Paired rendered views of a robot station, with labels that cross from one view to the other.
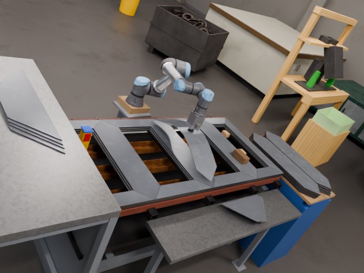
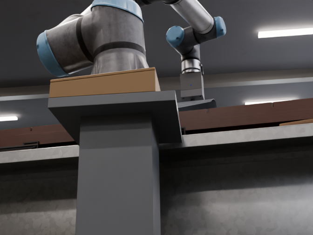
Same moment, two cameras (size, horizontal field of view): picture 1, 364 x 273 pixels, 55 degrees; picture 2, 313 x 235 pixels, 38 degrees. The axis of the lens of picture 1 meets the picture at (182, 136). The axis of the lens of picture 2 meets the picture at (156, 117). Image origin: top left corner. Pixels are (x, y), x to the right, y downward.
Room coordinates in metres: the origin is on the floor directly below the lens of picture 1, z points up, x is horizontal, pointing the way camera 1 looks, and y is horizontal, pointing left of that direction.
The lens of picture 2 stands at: (2.97, 1.29, 0.31)
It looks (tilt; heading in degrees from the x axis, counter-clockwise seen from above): 22 degrees up; 240
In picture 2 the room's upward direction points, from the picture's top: 1 degrees counter-clockwise
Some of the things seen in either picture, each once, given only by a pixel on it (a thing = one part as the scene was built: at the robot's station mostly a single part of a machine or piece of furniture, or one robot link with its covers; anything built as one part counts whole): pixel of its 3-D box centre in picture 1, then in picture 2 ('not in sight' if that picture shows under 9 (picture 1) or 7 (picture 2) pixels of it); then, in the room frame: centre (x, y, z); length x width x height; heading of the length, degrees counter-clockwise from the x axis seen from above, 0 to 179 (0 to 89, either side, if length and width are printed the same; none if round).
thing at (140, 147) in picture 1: (158, 145); not in sight; (2.19, 0.13, 0.70); 1.66 x 0.08 x 0.05; 138
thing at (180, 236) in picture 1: (234, 218); not in sight; (1.74, -0.52, 0.74); 1.20 x 0.26 x 0.03; 138
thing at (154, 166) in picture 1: (172, 163); not in sight; (2.05, -0.02, 0.70); 1.66 x 0.08 x 0.05; 138
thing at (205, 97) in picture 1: (205, 98); (189, 51); (2.04, -0.03, 1.26); 0.09 x 0.08 x 0.11; 32
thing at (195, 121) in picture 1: (196, 119); (193, 87); (2.03, -0.04, 1.10); 0.10 x 0.09 x 0.16; 47
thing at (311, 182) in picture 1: (288, 162); not in sight; (2.63, -0.90, 0.82); 0.80 x 0.40 x 0.06; 48
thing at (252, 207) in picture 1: (252, 210); not in sight; (1.85, -0.62, 0.77); 0.45 x 0.20 x 0.04; 138
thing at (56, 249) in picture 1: (45, 193); not in sight; (1.49, 0.59, 0.51); 1.30 x 0.04 x 1.01; 48
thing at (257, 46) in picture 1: (270, 53); not in sight; (7.86, -0.99, 0.50); 2.61 x 2.11 x 1.00; 145
